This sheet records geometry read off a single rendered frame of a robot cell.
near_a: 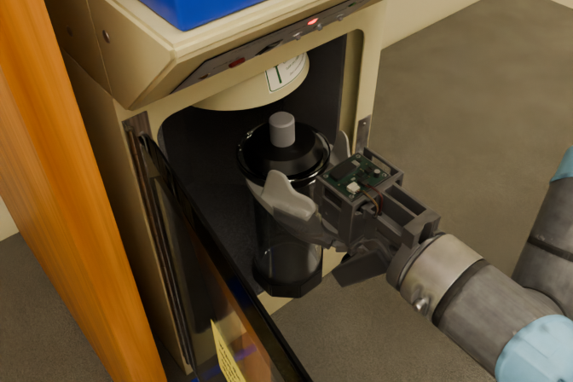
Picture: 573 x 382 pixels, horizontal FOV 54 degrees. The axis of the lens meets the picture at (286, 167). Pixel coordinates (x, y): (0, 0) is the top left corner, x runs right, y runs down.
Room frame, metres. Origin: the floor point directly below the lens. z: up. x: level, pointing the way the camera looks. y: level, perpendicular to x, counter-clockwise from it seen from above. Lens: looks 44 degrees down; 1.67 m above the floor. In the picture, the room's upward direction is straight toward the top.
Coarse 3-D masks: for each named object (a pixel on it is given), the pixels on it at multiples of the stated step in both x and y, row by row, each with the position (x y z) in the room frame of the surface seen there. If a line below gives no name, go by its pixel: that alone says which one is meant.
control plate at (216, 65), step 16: (352, 0) 0.39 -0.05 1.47; (368, 0) 0.44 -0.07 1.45; (320, 16) 0.38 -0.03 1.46; (336, 16) 0.43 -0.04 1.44; (272, 32) 0.34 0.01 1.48; (288, 32) 0.37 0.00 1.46; (304, 32) 0.42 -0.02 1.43; (240, 48) 0.32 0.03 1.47; (256, 48) 0.36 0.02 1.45; (208, 64) 0.31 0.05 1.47; (224, 64) 0.35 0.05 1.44; (192, 80) 0.34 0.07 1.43
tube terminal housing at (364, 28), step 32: (64, 0) 0.39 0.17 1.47; (384, 0) 0.55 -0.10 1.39; (64, 32) 0.41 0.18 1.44; (320, 32) 0.49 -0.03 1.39; (352, 32) 0.56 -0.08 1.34; (96, 64) 0.36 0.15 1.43; (256, 64) 0.44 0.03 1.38; (352, 64) 0.57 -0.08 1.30; (96, 96) 0.38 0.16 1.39; (192, 96) 0.40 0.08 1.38; (352, 96) 0.57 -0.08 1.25; (96, 128) 0.40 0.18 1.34; (352, 128) 0.57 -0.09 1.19; (96, 160) 0.43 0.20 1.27; (128, 160) 0.35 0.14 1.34; (128, 192) 0.37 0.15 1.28; (128, 224) 0.39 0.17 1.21; (128, 256) 0.42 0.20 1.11; (160, 288) 0.36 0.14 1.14; (160, 320) 0.38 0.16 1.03
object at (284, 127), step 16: (272, 128) 0.47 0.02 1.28; (288, 128) 0.46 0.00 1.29; (304, 128) 0.50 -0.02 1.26; (256, 144) 0.47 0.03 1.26; (272, 144) 0.47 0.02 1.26; (288, 144) 0.46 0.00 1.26; (304, 144) 0.47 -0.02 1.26; (320, 144) 0.48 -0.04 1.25; (256, 160) 0.45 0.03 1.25; (272, 160) 0.44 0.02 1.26; (288, 160) 0.44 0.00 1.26; (304, 160) 0.44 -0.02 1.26
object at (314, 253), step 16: (256, 128) 0.51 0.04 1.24; (240, 144) 0.49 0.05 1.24; (240, 160) 0.46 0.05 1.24; (320, 160) 0.45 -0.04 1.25; (256, 176) 0.43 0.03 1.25; (288, 176) 0.43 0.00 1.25; (304, 176) 0.43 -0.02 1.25; (304, 192) 0.44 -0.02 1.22; (256, 208) 0.44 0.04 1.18; (256, 224) 0.45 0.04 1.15; (272, 224) 0.43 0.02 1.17; (256, 240) 0.45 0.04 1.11; (272, 240) 0.43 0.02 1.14; (288, 240) 0.43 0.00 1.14; (256, 256) 0.45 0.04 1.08; (272, 256) 0.43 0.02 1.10; (288, 256) 0.43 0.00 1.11; (304, 256) 0.43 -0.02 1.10; (320, 256) 0.46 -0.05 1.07; (272, 272) 0.43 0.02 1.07; (288, 272) 0.43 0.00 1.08; (304, 272) 0.43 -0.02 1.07
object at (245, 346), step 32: (160, 160) 0.30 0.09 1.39; (160, 192) 0.30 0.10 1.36; (160, 224) 0.32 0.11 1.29; (192, 224) 0.24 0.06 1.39; (192, 256) 0.25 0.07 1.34; (192, 288) 0.27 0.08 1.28; (224, 288) 0.20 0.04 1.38; (192, 320) 0.29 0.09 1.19; (224, 320) 0.20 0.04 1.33; (256, 320) 0.17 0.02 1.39; (192, 352) 0.32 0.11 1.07; (256, 352) 0.16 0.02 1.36
